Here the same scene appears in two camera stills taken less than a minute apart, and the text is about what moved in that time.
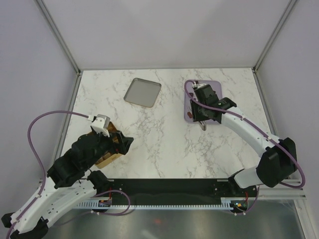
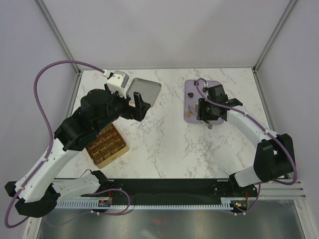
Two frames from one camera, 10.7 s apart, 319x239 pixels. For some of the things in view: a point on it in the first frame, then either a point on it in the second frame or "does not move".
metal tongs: [203, 125] to [210, 126]
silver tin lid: [142, 92] does not move
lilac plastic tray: [188, 93] does not move
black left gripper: [124, 143] to [137, 113]
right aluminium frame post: [290, 5] does not move
